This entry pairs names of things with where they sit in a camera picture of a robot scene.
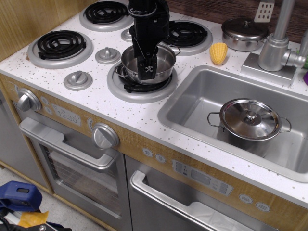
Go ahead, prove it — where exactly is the silver sink basin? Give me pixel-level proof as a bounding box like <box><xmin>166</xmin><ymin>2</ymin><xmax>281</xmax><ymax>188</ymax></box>
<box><xmin>158</xmin><ymin>66</ymin><xmax>308</xmax><ymax>182</ymax></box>

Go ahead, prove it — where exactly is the silver stove top knob front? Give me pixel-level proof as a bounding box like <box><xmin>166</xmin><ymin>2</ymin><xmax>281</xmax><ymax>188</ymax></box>
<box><xmin>64</xmin><ymin>71</ymin><xmax>93</xmax><ymax>91</ymax></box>

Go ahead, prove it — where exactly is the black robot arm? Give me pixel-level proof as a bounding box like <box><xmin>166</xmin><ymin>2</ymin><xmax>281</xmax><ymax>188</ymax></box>
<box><xmin>128</xmin><ymin>0</ymin><xmax>169</xmax><ymax>84</ymax></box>

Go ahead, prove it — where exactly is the dishwasher control panel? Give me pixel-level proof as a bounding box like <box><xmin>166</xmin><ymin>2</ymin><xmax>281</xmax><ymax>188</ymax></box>
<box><xmin>172</xmin><ymin>159</ymin><xmax>233</xmax><ymax>196</ymax></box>

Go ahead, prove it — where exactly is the yellow tape piece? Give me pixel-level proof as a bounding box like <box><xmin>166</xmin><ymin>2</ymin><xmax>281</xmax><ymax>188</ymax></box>
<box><xmin>18</xmin><ymin>211</ymin><xmax>49</xmax><ymax>228</ymax></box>

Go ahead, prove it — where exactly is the back right stove burner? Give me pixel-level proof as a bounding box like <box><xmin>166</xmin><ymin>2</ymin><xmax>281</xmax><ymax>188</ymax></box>
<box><xmin>160</xmin><ymin>20</ymin><xmax>213</xmax><ymax>56</ymax></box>

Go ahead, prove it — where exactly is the oven door with handle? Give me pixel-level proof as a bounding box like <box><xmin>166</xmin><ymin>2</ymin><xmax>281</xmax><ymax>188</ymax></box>
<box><xmin>19</xmin><ymin>117</ymin><xmax>132</xmax><ymax>231</ymax></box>

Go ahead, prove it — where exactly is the oven clock display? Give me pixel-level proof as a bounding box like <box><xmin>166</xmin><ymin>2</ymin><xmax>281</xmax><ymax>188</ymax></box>
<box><xmin>52</xmin><ymin>104</ymin><xmax>81</xmax><ymax>127</ymax></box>

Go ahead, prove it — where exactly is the oven dial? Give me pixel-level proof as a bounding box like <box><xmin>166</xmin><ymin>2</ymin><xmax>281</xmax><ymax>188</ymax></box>
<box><xmin>92</xmin><ymin>123</ymin><xmax>120</xmax><ymax>150</ymax></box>
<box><xmin>16</xmin><ymin>88</ymin><xmax>42</xmax><ymax>112</ymax></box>

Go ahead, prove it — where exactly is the left oven dial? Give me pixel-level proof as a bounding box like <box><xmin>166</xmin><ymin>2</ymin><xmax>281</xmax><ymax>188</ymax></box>
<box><xmin>16</xmin><ymin>88</ymin><xmax>42</xmax><ymax>112</ymax></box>

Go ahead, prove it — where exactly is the white slotted spatula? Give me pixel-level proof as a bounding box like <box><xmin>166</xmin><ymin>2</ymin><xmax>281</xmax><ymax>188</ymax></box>
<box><xmin>254</xmin><ymin>0</ymin><xmax>275</xmax><ymax>23</ymax></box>

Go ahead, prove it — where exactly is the right oven dial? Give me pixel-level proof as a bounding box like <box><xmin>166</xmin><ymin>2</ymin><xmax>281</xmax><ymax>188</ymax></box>
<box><xmin>92</xmin><ymin>123</ymin><xmax>120</xmax><ymax>150</ymax></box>

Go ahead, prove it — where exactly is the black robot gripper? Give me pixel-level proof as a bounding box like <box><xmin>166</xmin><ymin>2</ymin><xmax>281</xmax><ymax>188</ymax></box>
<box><xmin>131</xmin><ymin>0</ymin><xmax>169</xmax><ymax>81</ymax></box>

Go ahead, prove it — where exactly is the yellow toy corn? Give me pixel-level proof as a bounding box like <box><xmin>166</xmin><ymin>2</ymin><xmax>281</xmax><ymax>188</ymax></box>
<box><xmin>209</xmin><ymin>43</ymin><xmax>228</xmax><ymax>64</ymax></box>

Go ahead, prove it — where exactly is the silver stove knob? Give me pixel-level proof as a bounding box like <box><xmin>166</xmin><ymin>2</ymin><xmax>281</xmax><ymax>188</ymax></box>
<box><xmin>64</xmin><ymin>71</ymin><xmax>93</xmax><ymax>91</ymax></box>
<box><xmin>121</xmin><ymin>28</ymin><xmax>132</xmax><ymax>43</ymax></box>
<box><xmin>95</xmin><ymin>47</ymin><xmax>121</xmax><ymax>64</ymax></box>

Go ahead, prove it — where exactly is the silver toy faucet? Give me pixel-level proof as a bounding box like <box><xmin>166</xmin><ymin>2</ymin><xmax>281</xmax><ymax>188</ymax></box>
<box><xmin>241</xmin><ymin>0</ymin><xmax>308</xmax><ymax>87</ymax></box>

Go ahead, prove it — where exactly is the purple toy object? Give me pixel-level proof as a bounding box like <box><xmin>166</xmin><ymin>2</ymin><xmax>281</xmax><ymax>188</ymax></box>
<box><xmin>303</xmin><ymin>72</ymin><xmax>308</xmax><ymax>85</ymax></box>

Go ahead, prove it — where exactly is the small steel pan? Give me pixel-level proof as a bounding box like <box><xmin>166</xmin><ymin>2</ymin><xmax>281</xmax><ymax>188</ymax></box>
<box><xmin>114</xmin><ymin>44</ymin><xmax>177</xmax><ymax>85</ymax></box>

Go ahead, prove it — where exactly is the lidded steel pot in sink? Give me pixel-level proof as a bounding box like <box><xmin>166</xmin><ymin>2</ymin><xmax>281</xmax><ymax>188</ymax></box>
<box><xmin>207</xmin><ymin>98</ymin><xmax>292</xmax><ymax>157</ymax></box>

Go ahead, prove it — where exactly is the stove burner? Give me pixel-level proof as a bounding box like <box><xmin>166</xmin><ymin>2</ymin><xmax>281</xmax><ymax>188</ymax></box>
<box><xmin>27</xmin><ymin>30</ymin><xmax>93</xmax><ymax>69</ymax></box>
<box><xmin>79</xmin><ymin>1</ymin><xmax>134</xmax><ymax>32</ymax></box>
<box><xmin>107</xmin><ymin>62</ymin><xmax>178</xmax><ymax>103</ymax></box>
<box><xmin>160</xmin><ymin>20</ymin><xmax>213</xmax><ymax>56</ymax></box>

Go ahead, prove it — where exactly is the dishwasher door with handle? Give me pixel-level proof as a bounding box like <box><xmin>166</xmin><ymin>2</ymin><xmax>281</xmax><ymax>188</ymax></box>
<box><xmin>126</xmin><ymin>157</ymin><xmax>308</xmax><ymax>231</ymax></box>

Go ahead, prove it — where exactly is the blue clamp tool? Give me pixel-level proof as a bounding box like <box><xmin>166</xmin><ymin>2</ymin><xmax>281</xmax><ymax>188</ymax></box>
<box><xmin>0</xmin><ymin>181</ymin><xmax>42</xmax><ymax>212</ymax></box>

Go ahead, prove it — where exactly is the silver stove top knob middle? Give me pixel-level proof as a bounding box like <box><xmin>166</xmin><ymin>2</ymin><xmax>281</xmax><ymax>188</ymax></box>
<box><xmin>95</xmin><ymin>47</ymin><xmax>121</xmax><ymax>64</ymax></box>

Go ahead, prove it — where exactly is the front right stove burner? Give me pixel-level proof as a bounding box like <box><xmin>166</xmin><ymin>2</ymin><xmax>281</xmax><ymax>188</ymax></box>
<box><xmin>107</xmin><ymin>62</ymin><xmax>178</xmax><ymax>103</ymax></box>

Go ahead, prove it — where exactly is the steel pot with lid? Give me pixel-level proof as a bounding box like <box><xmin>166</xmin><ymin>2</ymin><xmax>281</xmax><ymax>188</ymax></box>
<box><xmin>221</xmin><ymin>17</ymin><xmax>269</xmax><ymax>52</ymax></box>

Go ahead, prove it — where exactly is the silver stove top knob back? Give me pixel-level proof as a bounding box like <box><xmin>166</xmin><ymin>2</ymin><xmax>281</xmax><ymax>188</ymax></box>
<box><xmin>121</xmin><ymin>28</ymin><xmax>132</xmax><ymax>43</ymax></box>

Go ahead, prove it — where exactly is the back left stove burner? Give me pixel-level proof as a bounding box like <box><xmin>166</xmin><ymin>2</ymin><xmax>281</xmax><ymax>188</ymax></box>
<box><xmin>79</xmin><ymin>1</ymin><xmax>134</xmax><ymax>32</ymax></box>

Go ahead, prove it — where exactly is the front left stove burner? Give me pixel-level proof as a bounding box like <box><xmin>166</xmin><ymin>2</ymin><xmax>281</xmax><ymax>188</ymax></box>
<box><xmin>27</xmin><ymin>30</ymin><xmax>93</xmax><ymax>69</ymax></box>

